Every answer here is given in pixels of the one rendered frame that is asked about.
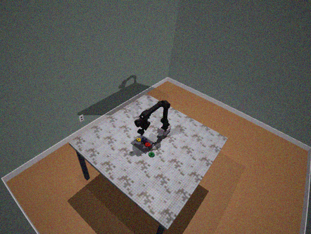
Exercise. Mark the green gear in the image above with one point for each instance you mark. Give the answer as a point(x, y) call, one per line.
point(151, 154)

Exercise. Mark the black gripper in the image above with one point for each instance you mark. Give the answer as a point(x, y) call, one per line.
point(144, 127)

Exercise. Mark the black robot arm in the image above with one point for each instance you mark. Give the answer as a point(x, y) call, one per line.
point(147, 113)

